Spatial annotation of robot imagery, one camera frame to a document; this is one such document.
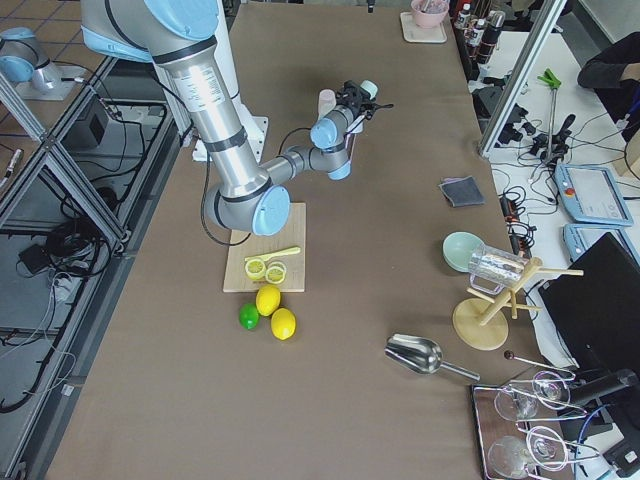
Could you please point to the pink bowl with ice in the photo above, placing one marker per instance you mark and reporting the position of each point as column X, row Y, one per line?
column 429, row 13

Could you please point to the aluminium frame post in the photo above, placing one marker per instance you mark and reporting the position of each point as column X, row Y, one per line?
column 543, row 26

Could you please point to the lemon slice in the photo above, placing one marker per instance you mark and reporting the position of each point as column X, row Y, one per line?
column 275, row 273
column 255, row 269

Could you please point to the wooden mug tree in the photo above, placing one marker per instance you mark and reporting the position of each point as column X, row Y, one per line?
column 480, row 321

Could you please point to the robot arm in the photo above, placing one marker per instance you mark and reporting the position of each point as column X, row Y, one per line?
column 182, row 38

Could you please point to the grey cloth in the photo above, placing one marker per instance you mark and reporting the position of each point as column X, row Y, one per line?
column 461, row 192

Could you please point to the yellow plastic knife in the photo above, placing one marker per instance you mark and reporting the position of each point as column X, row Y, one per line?
column 275, row 254

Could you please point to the metal scoop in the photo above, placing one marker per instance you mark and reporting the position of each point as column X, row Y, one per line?
column 422, row 355

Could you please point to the seated person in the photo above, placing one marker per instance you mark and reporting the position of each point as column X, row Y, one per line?
column 614, row 76

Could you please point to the black laptop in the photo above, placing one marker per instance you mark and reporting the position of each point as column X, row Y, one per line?
column 597, row 313

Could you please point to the yellow lemon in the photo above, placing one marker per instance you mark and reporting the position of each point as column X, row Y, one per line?
column 268, row 299
column 283, row 324

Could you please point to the green cup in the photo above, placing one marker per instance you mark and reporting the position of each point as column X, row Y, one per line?
column 370, row 88

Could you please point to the green lime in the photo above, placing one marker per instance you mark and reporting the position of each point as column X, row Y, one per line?
column 249, row 316

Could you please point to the wine glass rack tray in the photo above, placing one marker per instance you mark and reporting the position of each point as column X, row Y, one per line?
column 538, row 427

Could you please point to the bamboo cutting board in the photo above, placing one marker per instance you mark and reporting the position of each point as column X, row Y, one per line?
column 292, row 235

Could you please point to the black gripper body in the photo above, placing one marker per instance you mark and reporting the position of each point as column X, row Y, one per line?
column 349, row 97

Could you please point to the beige tray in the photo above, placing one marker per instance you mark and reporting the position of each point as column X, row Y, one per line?
column 413, row 33

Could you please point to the blue teach pendant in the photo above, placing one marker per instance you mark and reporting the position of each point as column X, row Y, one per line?
column 579, row 237
column 590, row 195

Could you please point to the clear glass mug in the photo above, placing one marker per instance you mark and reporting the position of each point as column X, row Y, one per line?
column 493, row 269

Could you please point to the pink cup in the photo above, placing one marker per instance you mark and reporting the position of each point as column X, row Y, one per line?
column 326, row 102

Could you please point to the green bowl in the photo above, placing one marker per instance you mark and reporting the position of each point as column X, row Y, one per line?
column 457, row 248

